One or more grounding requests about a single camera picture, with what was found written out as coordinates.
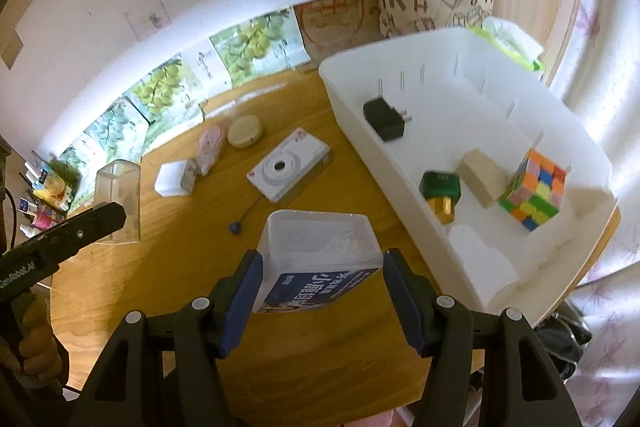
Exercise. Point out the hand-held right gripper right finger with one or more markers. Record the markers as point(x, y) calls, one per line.
point(405, 302)

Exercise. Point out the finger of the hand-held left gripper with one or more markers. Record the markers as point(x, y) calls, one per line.
point(90, 224)

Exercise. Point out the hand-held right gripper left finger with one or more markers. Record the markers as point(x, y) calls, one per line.
point(240, 302)

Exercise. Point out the clear plastic cup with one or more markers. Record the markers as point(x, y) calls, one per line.
point(120, 197)

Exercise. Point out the clear box with blue label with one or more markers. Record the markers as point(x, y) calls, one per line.
point(315, 252)

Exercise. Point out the white charger cube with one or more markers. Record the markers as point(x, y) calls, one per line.
point(172, 178)

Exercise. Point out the green perfume bottle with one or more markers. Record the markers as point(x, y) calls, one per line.
point(440, 189)

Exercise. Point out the pink round jar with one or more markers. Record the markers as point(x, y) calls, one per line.
point(209, 149)

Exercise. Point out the white instant camera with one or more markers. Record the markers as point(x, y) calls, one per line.
point(290, 164)

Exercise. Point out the beige rectangular box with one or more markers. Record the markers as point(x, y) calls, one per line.
point(482, 177)

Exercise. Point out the round beige compact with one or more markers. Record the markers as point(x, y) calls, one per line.
point(245, 132)

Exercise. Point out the multicoloured puzzle cube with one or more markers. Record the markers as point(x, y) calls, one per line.
point(535, 192)

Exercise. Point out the black plug adapter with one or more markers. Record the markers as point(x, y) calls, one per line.
point(382, 119)

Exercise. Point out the white plastic storage bin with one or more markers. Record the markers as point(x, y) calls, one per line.
point(450, 72)

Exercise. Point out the person's left hand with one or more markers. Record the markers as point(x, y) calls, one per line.
point(37, 342)

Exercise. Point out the cluster of small bottles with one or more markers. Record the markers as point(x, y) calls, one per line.
point(47, 197)

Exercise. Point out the grape print box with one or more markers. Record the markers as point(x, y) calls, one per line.
point(115, 124)
point(67, 162)
point(255, 44)
point(165, 84)

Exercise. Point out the pink fuzzy clothing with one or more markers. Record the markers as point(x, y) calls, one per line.
point(372, 419)

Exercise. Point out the dark bag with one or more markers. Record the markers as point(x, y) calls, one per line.
point(560, 342)

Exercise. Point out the beige tape patch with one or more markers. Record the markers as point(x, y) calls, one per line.
point(11, 49)

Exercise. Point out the floral white curtain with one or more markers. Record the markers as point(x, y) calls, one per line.
point(610, 157)

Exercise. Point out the green tissue pack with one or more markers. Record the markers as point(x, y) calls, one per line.
point(515, 42)

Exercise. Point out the brown cardboard panel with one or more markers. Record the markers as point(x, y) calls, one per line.
point(335, 19)

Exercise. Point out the pink square wall note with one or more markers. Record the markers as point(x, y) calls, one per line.
point(147, 14)

